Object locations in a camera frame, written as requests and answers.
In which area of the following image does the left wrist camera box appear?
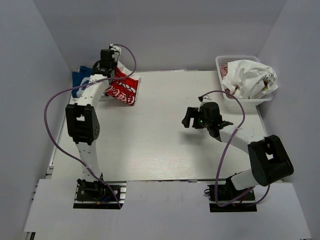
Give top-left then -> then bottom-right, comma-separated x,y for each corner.
108,43 -> 122,54

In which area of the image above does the pink t shirt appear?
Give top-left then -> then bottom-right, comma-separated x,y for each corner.
219,64 -> 235,99

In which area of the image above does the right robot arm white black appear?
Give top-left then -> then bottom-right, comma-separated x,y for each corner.
181,102 -> 294,201

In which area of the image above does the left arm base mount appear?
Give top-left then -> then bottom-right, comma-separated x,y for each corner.
73,179 -> 127,210

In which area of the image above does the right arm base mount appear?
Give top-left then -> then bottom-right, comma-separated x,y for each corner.
204,183 -> 258,213

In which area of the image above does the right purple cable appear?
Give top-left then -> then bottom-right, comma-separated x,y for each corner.
197,90 -> 271,208

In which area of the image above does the white t shirt red print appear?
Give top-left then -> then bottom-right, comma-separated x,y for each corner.
104,73 -> 141,106

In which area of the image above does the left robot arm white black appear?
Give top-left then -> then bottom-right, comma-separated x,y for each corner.
65,47 -> 120,192

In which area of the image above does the white plastic basket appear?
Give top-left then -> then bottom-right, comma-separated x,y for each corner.
215,55 -> 273,113

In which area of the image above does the folded white t shirt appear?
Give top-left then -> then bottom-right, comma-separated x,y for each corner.
69,96 -> 115,104

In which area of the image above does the folded blue t shirt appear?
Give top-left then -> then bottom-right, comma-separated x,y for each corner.
71,65 -> 93,99

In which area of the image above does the white t shirt black lettering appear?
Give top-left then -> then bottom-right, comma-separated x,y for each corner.
221,59 -> 278,99

